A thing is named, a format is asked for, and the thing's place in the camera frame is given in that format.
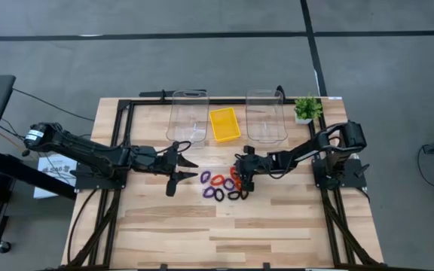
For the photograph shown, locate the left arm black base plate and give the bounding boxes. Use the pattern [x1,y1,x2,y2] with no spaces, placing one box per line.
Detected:
[74,162,130,190]

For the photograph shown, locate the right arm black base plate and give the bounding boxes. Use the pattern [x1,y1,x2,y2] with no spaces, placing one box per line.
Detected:
[312,154,369,190]

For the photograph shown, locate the black aluminium table frame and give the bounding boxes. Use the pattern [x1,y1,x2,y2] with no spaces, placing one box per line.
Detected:
[60,96,386,271]

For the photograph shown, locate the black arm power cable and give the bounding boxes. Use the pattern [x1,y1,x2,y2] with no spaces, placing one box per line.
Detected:
[67,187,101,264]

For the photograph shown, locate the clear plastic bin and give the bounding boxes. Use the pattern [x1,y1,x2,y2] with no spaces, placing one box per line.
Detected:
[165,89,210,146]
[245,88,289,145]

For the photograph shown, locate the yellow plastic basket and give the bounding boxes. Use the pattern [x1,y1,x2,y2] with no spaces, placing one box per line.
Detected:
[209,107,242,144]

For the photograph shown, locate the small potted green plant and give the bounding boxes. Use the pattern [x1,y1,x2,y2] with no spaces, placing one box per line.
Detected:
[293,93,324,126]

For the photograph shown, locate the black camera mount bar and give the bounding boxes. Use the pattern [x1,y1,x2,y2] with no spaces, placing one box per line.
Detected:
[139,89,207,99]

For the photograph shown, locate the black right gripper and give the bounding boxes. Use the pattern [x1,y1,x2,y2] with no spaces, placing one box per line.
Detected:
[234,152,275,193]

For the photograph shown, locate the white printed paper sheet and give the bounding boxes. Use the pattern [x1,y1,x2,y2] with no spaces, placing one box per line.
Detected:
[32,153,78,199]

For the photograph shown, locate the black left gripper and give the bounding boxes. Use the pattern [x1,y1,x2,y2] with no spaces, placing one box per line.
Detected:
[130,142,200,182]

